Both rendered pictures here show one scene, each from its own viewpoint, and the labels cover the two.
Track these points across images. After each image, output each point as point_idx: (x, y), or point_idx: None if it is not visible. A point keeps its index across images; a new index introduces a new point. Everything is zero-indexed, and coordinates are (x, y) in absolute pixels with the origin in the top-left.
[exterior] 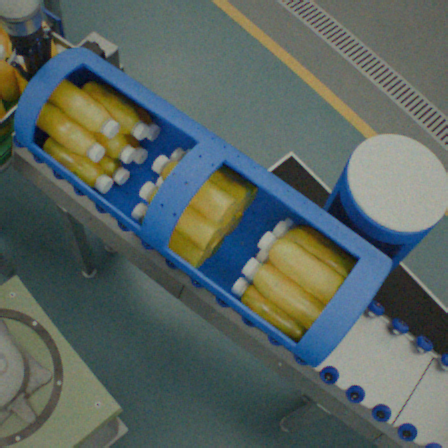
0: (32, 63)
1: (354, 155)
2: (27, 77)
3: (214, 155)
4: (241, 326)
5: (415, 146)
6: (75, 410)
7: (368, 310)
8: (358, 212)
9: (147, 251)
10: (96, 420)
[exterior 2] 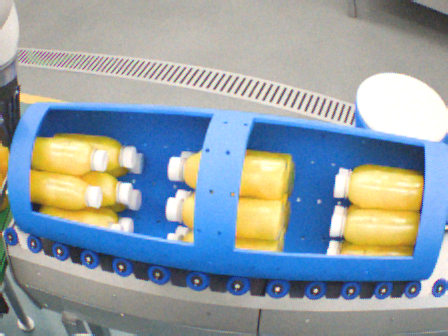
0: (10, 123)
1: (359, 102)
2: (8, 140)
3: (239, 117)
4: (343, 308)
5: (398, 77)
6: None
7: None
8: None
9: (199, 296)
10: None
